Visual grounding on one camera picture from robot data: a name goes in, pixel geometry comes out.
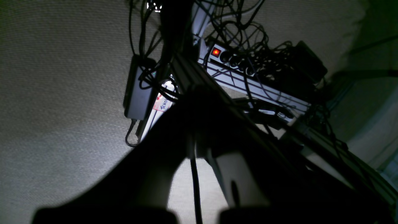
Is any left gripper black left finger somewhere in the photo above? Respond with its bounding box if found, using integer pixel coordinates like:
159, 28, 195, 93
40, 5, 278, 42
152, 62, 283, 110
32, 103, 188, 224

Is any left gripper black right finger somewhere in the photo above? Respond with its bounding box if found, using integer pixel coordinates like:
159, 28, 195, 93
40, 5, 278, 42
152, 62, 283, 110
199, 93, 397, 224

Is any black power adapter brick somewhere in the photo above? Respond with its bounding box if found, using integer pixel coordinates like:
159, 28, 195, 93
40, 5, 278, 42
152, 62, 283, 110
123, 55, 156, 120

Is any white power strip red switch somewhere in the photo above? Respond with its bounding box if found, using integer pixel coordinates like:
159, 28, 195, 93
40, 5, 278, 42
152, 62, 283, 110
198, 40, 311, 114

